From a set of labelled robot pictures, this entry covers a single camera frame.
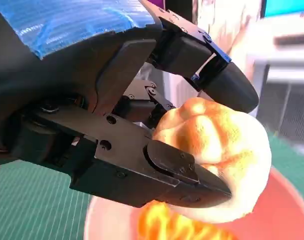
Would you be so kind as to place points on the black left hand, blue tape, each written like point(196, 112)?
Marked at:
point(67, 100)

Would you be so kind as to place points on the long twisted golden bread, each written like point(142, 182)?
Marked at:
point(161, 225)

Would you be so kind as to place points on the round scored bread bun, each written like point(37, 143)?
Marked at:
point(221, 140)

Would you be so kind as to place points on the pink bowl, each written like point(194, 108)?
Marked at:
point(279, 212)

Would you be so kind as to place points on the green cutting mat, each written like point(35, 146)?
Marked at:
point(29, 205)

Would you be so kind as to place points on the red and purple poster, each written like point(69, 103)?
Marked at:
point(156, 3)

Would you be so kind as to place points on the white cabinet with mesh panel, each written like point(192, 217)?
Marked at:
point(286, 100)

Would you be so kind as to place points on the blue computer monitor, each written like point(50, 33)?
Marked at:
point(289, 6)

